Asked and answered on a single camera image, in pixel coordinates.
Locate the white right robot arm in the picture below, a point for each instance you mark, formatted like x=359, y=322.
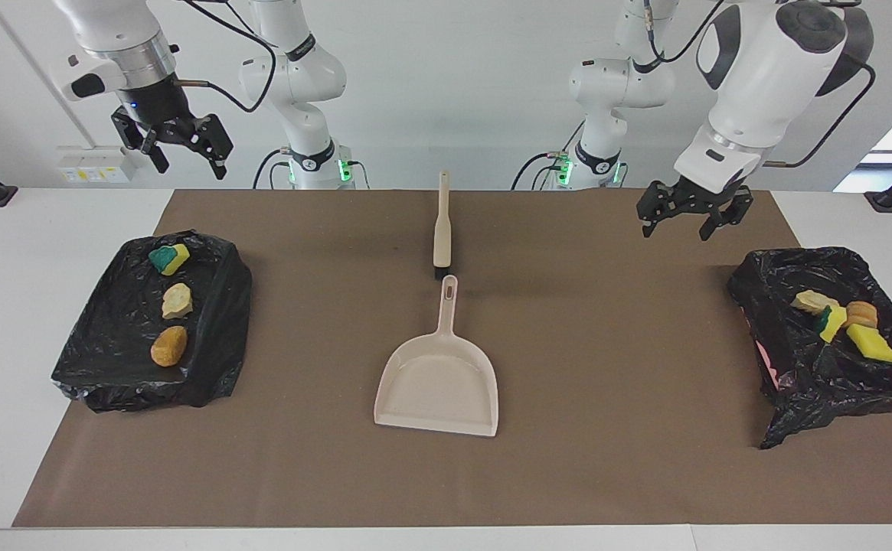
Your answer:
x=120, y=46

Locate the striped orange croissant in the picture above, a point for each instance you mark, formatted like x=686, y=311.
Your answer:
x=863, y=314
x=811, y=301

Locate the beige plastic dustpan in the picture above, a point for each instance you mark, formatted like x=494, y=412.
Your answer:
x=438, y=390

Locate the yellow sponge with green pad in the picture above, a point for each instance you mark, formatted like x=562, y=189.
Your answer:
x=174, y=260

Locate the black bagged bin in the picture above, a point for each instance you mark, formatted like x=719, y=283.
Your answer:
x=109, y=337

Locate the brown paper table mat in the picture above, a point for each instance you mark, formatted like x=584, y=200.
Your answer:
x=606, y=459

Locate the black bagged bin showing pink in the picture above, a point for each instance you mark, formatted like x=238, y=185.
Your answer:
x=821, y=383

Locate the beige hand brush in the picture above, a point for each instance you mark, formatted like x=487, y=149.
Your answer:
x=442, y=229

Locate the white wall socket strip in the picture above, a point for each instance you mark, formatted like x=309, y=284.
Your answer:
x=93, y=164

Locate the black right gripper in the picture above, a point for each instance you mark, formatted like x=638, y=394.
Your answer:
x=156, y=103

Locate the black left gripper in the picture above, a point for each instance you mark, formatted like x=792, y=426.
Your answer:
x=710, y=197

